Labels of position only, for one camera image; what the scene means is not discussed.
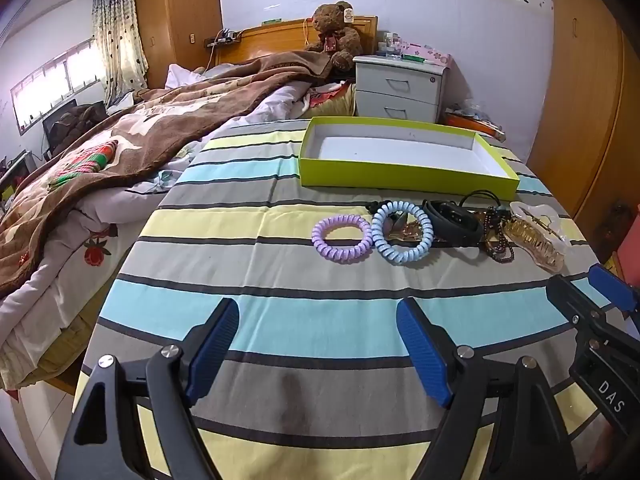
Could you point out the red green plaid cloth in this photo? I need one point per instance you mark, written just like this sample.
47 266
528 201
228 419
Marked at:
82 165

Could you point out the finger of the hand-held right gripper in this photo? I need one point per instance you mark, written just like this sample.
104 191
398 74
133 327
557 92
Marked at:
575 305
612 286

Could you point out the black wristband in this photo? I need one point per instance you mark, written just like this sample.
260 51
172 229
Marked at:
460 230

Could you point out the window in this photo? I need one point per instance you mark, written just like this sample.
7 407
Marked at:
55 80

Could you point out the striped tablecloth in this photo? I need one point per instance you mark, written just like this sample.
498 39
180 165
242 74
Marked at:
300 280

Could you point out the clear hair claw clip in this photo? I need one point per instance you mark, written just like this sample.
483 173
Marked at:
535 240

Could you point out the spotted curtain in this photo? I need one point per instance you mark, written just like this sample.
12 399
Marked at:
120 40

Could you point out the brown blanket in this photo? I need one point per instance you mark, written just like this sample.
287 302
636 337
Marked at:
150 125

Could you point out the pink flowered box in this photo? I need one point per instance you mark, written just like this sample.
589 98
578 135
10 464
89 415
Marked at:
430 54

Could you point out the tall wooden wardrobe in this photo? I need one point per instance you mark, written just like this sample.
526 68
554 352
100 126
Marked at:
185 15

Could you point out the grey nightstand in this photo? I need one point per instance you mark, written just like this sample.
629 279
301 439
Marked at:
400 90

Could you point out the green cardboard tray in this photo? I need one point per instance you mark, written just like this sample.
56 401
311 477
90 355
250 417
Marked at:
400 152

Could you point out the brown teddy bear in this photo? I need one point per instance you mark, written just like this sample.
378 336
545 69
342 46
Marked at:
335 30

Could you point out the wooden headboard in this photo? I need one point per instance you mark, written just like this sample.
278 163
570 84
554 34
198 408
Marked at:
270 37

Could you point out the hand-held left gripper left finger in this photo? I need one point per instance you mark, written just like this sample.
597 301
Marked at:
215 350

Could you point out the wide wooden wardrobe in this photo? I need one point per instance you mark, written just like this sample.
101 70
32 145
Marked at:
585 110

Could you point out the wall shelf with devices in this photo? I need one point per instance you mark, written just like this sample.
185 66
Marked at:
225 37

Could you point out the person's right hand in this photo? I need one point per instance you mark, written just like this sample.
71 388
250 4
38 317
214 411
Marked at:
597 452

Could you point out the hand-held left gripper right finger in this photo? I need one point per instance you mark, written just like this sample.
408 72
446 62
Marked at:
420 355

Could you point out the clear plastic container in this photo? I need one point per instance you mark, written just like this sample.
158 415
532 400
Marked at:
390 46

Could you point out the orange box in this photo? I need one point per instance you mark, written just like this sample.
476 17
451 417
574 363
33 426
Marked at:
470 122

